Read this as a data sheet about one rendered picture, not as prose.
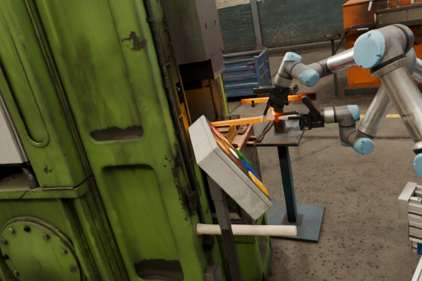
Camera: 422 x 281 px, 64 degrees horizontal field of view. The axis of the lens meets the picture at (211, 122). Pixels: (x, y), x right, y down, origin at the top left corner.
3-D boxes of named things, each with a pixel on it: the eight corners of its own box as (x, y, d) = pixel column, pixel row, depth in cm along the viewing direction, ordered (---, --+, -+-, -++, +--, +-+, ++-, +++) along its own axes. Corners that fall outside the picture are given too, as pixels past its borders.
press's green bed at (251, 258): (273, 250, 226) (263, 189, 211) (265, 296, 193) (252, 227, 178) (196, 246, 244) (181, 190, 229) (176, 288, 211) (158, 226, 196)
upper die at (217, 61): (225, 68, 174) (221, 50, 171) (214, 78, 157) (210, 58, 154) (152, 79, 188) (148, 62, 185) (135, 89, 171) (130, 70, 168)
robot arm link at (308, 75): (328, 68, 147) (309, 58, 154) (308, 74, 142) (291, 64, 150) (324, 83, 152) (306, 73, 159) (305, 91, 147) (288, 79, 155)
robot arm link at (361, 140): (434, 51, 132) (373, 160, 146) (417, 48, 143) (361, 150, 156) (409, 41, 130) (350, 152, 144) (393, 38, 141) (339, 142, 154)
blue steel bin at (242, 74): (273, 86, 617) (268, 46, 594) (263, 101, 549) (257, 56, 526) (213, 92, 666) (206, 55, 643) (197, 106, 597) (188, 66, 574)
